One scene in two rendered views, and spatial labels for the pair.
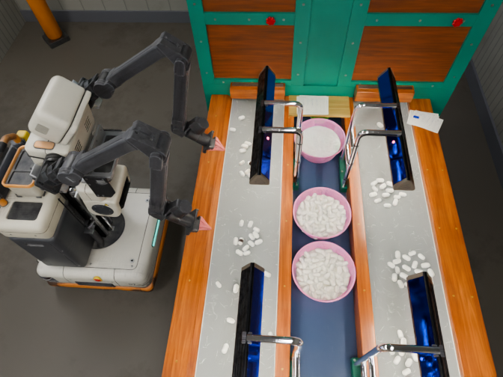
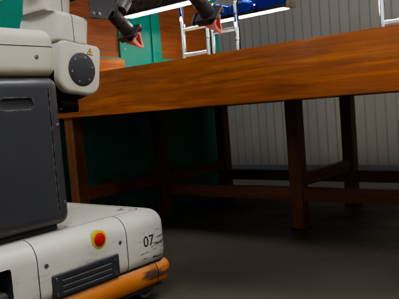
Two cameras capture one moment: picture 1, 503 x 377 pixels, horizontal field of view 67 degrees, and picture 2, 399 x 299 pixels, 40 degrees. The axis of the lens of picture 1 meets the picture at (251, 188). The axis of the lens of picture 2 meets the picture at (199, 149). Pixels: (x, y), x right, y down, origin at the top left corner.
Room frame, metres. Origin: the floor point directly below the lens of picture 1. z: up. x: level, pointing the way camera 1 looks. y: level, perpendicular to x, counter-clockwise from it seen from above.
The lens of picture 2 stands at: (-0.26, 2.04, 0.57)
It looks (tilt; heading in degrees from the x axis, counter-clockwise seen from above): 4 degrees down; 301
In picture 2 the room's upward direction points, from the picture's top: 5 degrees counter-clockwise
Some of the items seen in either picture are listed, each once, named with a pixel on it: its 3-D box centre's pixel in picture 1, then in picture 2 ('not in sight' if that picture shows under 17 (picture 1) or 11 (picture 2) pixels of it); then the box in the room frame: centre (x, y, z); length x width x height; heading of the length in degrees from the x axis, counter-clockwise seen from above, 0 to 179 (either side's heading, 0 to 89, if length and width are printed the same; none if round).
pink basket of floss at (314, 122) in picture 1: (319, 142); not in sight; (1.25, -0.38, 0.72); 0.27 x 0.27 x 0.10
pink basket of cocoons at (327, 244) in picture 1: (322, 274); not in sight; (0.53, -0.28, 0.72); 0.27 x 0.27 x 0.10
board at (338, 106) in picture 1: (319, 105); not in sight; (1.46, -0.41, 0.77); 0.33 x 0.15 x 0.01; 82
